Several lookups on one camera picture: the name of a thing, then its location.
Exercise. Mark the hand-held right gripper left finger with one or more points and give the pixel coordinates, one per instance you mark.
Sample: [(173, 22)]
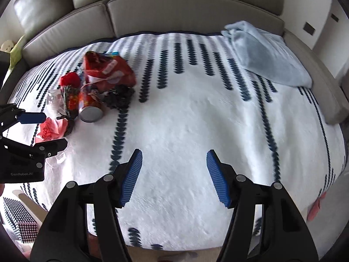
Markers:
[(132, 178)]

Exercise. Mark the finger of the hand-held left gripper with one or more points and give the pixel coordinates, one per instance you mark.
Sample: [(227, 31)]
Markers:
[(32, 117), (51, 146)]

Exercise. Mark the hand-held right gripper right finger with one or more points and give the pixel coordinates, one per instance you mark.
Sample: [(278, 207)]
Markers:
[(218, 181)]

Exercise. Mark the pink paper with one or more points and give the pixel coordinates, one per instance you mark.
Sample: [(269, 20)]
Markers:
[(50, 128)]

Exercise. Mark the white crumpled plastic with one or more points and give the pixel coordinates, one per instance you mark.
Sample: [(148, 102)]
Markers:
[(56, 159)]

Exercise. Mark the clear crumpled wrapper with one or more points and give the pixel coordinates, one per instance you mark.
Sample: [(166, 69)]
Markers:
[(53, 99)]

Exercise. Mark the dark dotted candy wrapper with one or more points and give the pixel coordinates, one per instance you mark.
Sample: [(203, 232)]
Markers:
[(70, 102)]

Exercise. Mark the black white dotted box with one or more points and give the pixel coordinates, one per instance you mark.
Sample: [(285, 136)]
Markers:
[(19, 218)]

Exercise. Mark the orange cylindrical snack can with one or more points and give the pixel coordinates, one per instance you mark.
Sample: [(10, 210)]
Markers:
[(88, 103)]

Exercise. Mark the green cloth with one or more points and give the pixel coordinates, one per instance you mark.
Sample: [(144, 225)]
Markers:
[(16, 53)]

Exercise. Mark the white blue printed blanket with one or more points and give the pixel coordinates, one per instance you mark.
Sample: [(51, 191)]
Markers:
[(177, 120)]

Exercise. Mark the beige round object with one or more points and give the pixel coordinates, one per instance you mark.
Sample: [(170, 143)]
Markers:
[(6, 45)]

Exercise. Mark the black crumpled plastic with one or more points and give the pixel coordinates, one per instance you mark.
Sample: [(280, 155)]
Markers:
[(118, 97)]

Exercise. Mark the red snack bag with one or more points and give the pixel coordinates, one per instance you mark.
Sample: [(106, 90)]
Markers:
[(109, 68)]

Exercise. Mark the pink cloth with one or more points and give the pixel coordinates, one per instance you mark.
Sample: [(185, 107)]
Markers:
[(315, 210)]

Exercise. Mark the blue snack box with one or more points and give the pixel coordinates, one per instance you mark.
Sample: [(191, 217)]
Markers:
[(114, 53)]

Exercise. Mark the light blue fleece towel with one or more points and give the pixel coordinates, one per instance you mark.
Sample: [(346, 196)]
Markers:
[(261, 54)]

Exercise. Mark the grey sofa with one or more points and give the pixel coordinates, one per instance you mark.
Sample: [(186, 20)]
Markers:
[(163, 16)]

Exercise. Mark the dark wall switch plate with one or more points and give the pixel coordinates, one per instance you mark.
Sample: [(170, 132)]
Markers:
[(309, 28), (334, 17)]

